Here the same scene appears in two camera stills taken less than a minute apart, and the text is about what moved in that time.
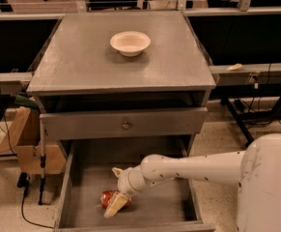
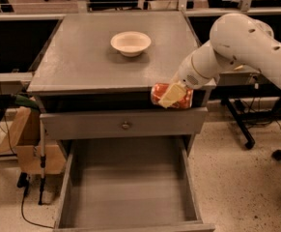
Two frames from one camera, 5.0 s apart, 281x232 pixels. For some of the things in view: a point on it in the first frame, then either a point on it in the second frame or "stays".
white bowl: (129, 43) stays
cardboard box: (22, 138) stays
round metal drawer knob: (125, 127) stays
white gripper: (126, 183) → (188, 75)
